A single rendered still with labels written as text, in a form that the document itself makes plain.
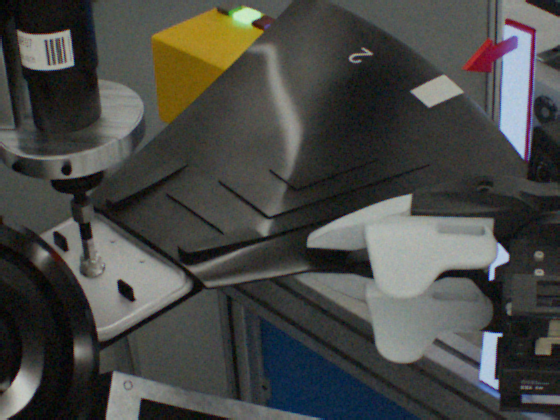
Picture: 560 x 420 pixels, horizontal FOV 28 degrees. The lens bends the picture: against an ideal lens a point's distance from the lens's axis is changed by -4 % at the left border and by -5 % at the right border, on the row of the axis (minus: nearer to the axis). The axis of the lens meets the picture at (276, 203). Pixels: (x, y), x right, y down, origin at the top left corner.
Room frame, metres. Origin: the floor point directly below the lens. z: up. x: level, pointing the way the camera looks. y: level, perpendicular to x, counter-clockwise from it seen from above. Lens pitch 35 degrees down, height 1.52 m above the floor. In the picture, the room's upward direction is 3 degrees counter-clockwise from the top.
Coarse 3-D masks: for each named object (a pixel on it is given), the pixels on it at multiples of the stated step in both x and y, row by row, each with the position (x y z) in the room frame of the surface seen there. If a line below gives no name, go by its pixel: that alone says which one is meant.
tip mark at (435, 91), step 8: (432, 80) 0.60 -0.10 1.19; (440, 80) 0.60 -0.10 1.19; (448, 80) 0.60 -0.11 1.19; (416, 88) 0.59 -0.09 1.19; (424, 88) 0.59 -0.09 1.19; (432, 88) 0.59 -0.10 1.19; (440, 88) 0.60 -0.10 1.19; (448, 88) 0.60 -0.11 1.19; (456, 88) 0.60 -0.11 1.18; (416, 96) 0.58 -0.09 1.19; (424, 96) 0.59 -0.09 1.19; (432, 96) 0.59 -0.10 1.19; (440, 96) 0.59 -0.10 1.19; (448, 96) 0.59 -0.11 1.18; (432, 104) 0.58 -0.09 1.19
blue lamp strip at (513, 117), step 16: (512, 32) 0.67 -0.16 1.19; (528, 48) 0.66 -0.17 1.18; (512, 64) 0.67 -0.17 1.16; (528, 64) 0.66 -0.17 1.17; (512, 80) 0.67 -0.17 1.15; (512, 96) 0.67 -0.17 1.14; (512, 112) 0.67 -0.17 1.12; (512, 128) 0.67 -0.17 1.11; (496, 336) 0.67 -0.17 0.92; (496, 384) 0.66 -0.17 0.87
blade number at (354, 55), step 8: (360, 40) 0.63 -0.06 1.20; (352, 48) 0.62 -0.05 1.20; (360, 48) 0.62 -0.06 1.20; (368, 48) 0.62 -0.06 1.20; (336, 56) 0.61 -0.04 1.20; (344, 56) 0.61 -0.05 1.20; (352, 56) 0.61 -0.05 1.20; (360, 56) 0.62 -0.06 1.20; (368, 56) 0.62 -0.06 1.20; (376, 56) 0.62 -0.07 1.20; (384, 56) 0.62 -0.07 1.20; (344, 64) 0.61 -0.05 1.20; (352, 64) 0.61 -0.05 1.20; (360, 64) 0.61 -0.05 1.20; (368, 64) 0.61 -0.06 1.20
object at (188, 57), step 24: (192, 24) 0.94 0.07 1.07; (216, 24) 0.94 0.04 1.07; (240, 24) 0.94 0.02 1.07; (168, 48) 0.91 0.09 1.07; (192, 48) 0.90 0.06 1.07; (216, 48) 0.89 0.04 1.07; (240, 48) 0.89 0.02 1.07; (168, 72) 0.91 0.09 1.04; (192, 72) 0.88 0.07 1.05; (216, 72) 0.86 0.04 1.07; (168, 96) 0.91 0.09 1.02; (192, 96) 0.89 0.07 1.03; (168, 120) 0.92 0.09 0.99
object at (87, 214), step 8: (72, 200) 0.44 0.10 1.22; (80, 200) 0.44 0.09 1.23; (88, 200) 0.44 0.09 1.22; (72, 208) 0.44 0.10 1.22; (80, 208) 0.44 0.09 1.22; (88, 208) 0.44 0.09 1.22; (72, 216) 0.44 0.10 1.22; (80, 216) 0.44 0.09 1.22; (88, 216) 0.44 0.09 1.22; (80, 224) 0.44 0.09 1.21; (88, 224) 0.44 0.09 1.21; (80, 232) 0.44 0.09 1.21; (88, 232) 0.44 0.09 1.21; (88, 240) 0.44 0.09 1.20; (88, 248) 0.44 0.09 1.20; (88, 256) 0.44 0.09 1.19
